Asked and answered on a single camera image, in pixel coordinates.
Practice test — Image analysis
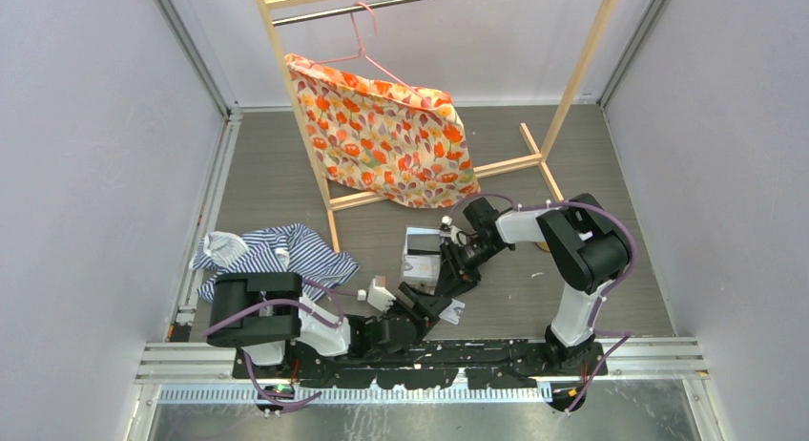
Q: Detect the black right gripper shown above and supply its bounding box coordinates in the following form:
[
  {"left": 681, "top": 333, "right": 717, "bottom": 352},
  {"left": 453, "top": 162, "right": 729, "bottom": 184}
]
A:
[{"left": 436, "top": 237, "right": 504, "bottom": 299}]

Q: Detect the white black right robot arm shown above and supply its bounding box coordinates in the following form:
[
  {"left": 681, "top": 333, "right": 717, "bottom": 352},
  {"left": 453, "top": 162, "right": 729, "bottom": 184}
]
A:
[{"left": 434, "top": 194, "right": 637, "bottom": 375}]

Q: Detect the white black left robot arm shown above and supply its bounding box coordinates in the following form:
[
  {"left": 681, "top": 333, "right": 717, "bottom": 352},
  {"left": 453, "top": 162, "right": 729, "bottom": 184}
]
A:
[{"left": 204, "top": 272, "right": 454, "bottom": 378}]

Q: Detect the orange floral garment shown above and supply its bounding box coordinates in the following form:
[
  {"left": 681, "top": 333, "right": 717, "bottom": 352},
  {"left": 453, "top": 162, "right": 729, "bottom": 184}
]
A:
[{"left": 285, "top": 53, "right": 480, "bottom": 208}]

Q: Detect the blue white striped shirt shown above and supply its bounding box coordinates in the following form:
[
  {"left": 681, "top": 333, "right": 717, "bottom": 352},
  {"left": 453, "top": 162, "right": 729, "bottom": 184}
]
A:
[{"left": 189, "top": 223, "right": 360, "bottom": 302}]

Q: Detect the wooden clothes rack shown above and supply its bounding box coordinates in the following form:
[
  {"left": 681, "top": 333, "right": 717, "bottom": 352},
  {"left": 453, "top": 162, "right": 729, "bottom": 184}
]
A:
[{"left": 256, "top": 0, "right": 618, "bottom": 216}]

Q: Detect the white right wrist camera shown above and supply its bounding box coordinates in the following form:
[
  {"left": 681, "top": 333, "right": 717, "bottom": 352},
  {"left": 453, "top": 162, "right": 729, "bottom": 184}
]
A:
[{"left": 439, "top": 216, "right": 465, "bottom": 244}]

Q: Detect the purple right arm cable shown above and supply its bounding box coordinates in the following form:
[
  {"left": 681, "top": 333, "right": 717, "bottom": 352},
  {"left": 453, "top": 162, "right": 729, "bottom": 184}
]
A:
[{"left": 448, "top": 193, "right": 639, "bottom": 414}]

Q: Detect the pink wire hanger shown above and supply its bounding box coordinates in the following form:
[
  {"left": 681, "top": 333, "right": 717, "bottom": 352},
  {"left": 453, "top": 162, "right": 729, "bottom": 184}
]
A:
[{"left": 312, "top": 0, "right": 437, "bottom": 104}]

